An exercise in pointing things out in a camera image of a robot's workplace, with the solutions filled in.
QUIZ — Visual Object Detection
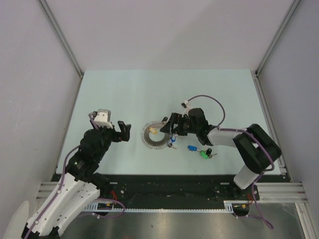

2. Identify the silver disc keyring organiser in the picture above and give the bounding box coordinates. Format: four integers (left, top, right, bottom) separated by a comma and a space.
141, 121, 169, 149

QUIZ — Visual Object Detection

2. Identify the white slotted cable duct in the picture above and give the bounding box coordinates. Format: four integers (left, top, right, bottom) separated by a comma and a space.
83, 202, 234, 214

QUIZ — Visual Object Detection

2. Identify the green key tag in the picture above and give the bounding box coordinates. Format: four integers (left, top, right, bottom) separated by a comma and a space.
199, 150, 209, 159

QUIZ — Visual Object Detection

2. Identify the aluminium frame post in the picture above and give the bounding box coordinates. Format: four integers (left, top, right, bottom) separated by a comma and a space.
254, 0, 303, 77
37, 0, 84, 79

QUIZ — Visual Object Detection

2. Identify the aluminium frame left post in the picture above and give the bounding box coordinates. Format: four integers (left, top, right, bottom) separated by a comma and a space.
37, 0, 84, 79

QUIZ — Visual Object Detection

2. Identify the yellow key tag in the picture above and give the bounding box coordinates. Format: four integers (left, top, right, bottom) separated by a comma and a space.
149, 127, 158, 134

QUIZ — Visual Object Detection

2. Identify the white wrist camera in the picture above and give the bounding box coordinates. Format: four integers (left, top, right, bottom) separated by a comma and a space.
181, 100, 190, 109
88, 109, 113, 129

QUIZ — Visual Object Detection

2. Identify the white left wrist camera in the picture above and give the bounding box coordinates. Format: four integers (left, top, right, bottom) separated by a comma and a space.
88, 109, 113, 129

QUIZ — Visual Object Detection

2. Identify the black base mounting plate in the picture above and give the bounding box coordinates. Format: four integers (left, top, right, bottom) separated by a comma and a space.
100, 175, 261, 209

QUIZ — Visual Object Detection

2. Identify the black key tag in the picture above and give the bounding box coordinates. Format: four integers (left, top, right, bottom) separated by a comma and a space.
205, 148, 212, 155

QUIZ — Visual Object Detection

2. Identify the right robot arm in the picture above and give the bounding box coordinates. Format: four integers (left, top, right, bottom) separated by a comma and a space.
160, 108, 282, 200

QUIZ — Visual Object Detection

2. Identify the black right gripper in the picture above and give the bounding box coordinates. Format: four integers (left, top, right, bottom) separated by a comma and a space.
160, 113, 199, 136

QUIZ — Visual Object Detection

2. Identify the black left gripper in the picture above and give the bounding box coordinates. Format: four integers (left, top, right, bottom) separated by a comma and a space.
91, 118, 131, 160

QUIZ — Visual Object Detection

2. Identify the aluminium frame right post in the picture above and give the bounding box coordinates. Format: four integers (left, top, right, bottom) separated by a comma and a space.
254, 0, 303, 77

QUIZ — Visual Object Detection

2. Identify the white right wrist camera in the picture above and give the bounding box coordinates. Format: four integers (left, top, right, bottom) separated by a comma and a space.
181, 100, 190, 109

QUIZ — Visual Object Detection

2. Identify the blue tag with silver key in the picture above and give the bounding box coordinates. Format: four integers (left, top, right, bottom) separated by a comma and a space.
169, 134, 177, 144

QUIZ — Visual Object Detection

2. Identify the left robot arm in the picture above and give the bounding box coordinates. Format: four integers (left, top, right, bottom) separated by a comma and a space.
21, 121, 131, 239

